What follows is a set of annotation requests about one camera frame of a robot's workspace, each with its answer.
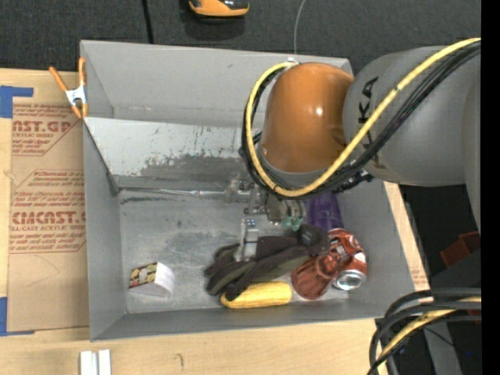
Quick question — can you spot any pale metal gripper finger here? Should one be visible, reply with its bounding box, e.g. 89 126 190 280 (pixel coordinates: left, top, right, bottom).
223 179 255 206
235 216 261 263

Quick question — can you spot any black cylinder on white bracket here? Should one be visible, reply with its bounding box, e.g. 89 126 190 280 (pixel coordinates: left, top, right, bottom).
336 170 374 193

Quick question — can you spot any brown cardboard board red print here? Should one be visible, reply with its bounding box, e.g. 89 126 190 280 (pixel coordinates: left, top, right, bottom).
0 67 433 338

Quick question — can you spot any white box with coloured print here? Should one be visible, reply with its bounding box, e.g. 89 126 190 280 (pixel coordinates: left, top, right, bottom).
128 261 177 298

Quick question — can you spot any dark brown glove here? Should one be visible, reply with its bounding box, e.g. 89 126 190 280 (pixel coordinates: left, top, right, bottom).
203 224 331 302

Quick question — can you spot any grey metal bin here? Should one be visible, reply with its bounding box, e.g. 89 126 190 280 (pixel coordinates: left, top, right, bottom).
79 40 417 342

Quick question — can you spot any yellow toy corn cob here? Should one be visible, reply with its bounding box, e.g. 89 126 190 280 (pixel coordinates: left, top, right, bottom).
220 280 294 309

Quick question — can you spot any red-brown clear plastic cup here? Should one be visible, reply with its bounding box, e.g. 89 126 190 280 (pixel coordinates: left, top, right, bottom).
291 253 339 301

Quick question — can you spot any purple plastic bottle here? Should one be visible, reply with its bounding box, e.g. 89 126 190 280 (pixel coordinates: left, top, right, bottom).
306 192 345 232

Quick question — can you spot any crushed red drink can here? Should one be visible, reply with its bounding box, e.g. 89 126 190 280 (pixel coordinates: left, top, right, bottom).
327 227 369 291

